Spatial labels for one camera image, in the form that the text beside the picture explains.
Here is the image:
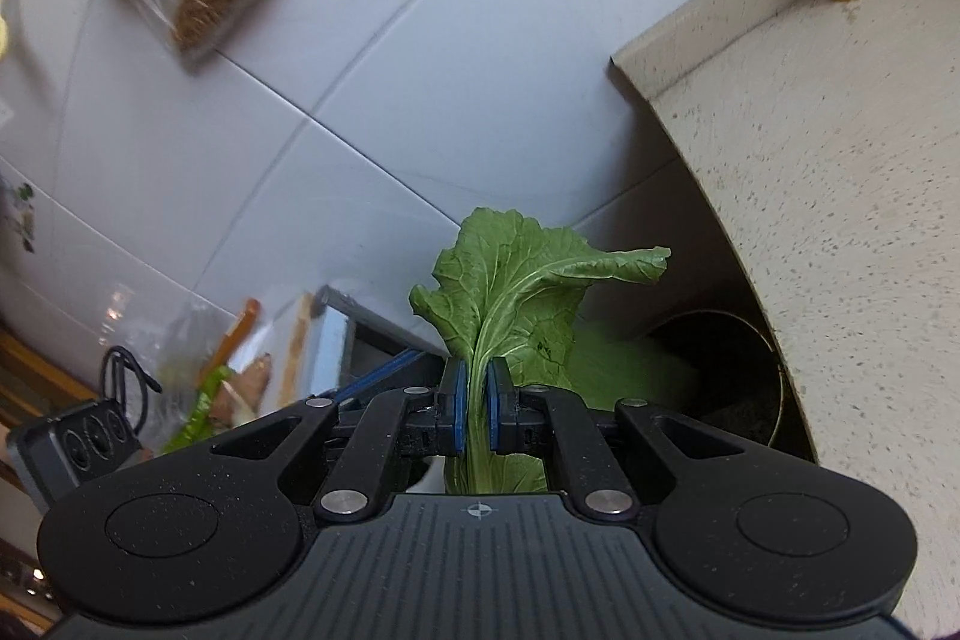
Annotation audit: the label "small green mustard leaf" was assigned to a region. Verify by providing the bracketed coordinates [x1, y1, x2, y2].
[410, 208, 670, 494]

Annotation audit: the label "black trash bin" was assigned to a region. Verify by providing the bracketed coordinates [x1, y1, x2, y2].
[568, 310, 784, 445]

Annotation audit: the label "black cable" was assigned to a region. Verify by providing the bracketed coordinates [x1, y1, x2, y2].
[101, 344, 166, 431]

